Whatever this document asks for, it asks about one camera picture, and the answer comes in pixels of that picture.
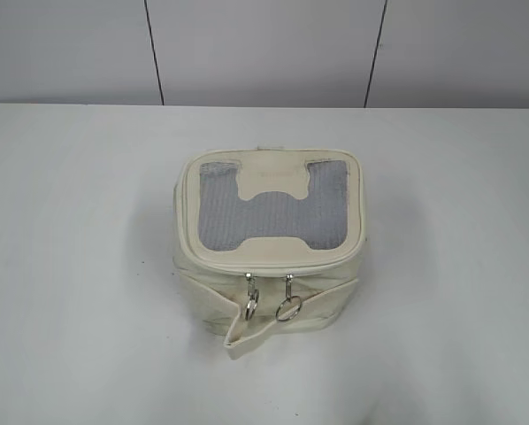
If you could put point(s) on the cream zippered bag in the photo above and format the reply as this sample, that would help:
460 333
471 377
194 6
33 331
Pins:
268 241

